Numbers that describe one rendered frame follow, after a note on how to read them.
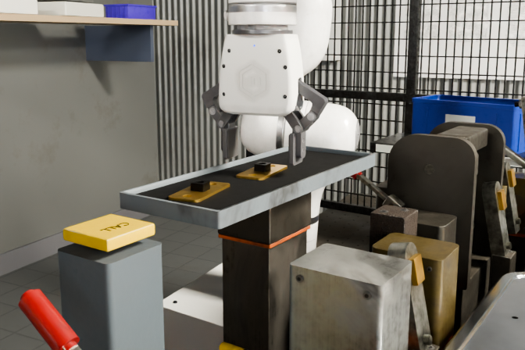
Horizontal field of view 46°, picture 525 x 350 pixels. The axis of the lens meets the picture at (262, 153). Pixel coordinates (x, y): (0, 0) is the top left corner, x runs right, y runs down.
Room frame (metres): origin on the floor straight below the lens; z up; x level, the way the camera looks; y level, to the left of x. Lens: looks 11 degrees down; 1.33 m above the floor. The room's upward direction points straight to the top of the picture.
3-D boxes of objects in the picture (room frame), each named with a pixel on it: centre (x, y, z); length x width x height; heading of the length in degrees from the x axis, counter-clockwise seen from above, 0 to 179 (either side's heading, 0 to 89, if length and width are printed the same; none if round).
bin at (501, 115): (1.73, -0.59, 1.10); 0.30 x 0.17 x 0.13; 47
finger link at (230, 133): (0.80, 0.05, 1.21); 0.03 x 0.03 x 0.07; 65
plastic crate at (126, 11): (3.80, 0.79, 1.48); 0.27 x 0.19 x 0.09; 153
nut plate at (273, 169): (0.78, 0.00, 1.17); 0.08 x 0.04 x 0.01; 155
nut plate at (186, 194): (0.68, 0.07, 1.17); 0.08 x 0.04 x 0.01; 158
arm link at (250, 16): (0.78, 0.00, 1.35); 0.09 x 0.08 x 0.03; 65
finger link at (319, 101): (0.76, -0.04, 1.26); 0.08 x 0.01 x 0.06; 65
